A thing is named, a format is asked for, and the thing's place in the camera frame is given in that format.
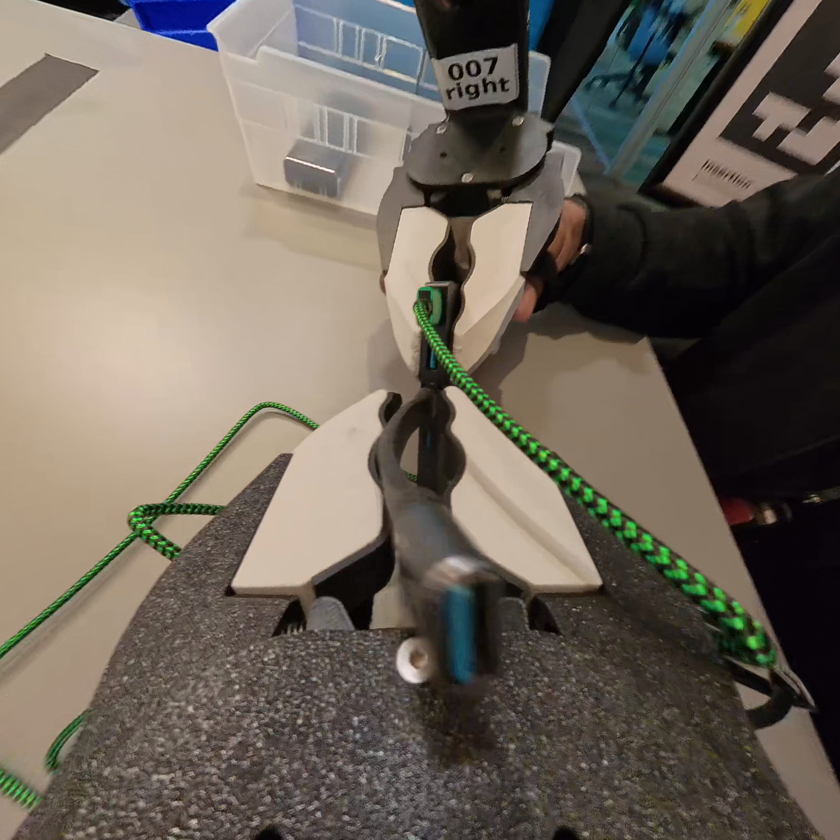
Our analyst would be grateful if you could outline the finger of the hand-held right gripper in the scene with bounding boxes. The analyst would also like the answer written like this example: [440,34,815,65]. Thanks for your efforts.
[451,200,534,378]
[382,206,455,389]

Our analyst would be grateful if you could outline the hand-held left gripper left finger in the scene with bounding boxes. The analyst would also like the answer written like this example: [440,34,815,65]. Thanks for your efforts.
[231,389,403,601]

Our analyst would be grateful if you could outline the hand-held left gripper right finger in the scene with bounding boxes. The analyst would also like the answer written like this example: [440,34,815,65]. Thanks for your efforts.
[445,386,603,599]

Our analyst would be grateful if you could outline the grey USB plug cable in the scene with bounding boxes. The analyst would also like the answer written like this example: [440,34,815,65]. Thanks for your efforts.
[367,388,508,686]

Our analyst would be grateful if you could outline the green black braided cable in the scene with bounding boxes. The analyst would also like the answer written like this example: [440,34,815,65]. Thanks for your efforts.
[0,285,818,809]

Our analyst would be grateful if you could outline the person's right forearm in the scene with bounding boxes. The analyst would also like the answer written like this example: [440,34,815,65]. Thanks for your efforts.
[554,171,840,342]

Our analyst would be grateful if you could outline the grey desk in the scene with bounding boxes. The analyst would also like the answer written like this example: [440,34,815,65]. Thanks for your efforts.
[0,0,840,840]

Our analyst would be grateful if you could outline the person's right hand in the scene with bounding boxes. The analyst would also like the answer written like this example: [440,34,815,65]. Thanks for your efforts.
[512,195,595,324]

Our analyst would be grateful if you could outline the black power adapter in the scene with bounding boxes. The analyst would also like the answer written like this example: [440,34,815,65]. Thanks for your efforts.
[282,140,343,196]

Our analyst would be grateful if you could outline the clear plastic bin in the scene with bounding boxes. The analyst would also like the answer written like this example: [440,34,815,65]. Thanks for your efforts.
[206,0,581,215]

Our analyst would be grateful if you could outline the printed marker board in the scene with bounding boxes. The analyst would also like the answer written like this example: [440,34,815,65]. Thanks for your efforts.
[646,0,840,194]

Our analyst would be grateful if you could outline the person's dark clothing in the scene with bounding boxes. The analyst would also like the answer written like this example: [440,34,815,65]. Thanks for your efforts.
[650,315,840,775]

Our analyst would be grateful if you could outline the blue storage bin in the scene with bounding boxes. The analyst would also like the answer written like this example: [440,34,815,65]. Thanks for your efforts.
[123,0,232,52]

